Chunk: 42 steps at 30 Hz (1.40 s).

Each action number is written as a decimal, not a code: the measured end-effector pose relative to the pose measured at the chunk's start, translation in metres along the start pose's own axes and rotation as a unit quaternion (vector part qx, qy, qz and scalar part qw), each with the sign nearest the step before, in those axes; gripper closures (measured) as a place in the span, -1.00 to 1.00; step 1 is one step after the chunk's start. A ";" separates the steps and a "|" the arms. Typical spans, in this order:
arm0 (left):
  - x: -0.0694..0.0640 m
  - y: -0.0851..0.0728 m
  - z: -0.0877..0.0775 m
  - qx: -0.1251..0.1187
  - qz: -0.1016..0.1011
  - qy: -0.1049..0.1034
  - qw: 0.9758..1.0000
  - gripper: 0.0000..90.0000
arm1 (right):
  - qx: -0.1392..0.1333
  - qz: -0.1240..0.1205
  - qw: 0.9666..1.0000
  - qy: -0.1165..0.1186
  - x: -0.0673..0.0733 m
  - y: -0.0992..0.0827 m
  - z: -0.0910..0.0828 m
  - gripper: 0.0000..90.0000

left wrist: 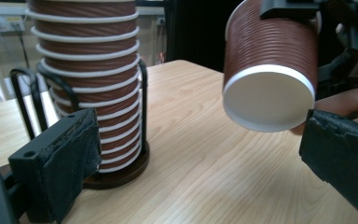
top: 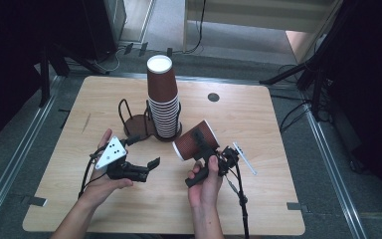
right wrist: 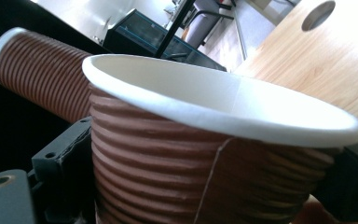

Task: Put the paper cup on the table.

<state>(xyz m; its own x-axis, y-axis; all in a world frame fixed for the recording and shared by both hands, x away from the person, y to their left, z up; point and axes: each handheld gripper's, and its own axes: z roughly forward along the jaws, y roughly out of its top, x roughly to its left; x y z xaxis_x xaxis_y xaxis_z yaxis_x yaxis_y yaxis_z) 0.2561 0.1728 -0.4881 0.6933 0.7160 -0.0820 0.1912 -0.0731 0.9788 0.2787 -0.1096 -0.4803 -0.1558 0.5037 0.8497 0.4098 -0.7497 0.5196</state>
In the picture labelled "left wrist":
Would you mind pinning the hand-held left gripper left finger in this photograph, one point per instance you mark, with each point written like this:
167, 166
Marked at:
59, 161

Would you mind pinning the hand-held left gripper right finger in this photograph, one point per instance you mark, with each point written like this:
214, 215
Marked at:
341, 149

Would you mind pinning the single brown ribbed paper cup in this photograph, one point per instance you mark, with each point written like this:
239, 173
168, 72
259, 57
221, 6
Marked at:
270, 62

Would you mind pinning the stack of brown paper cups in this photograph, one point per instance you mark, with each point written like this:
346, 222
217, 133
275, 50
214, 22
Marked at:
90, 62

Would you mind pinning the dark curtain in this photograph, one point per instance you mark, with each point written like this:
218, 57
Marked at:
199, 31

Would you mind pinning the wall power strip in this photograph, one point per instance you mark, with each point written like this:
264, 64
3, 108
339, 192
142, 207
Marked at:
0, 23

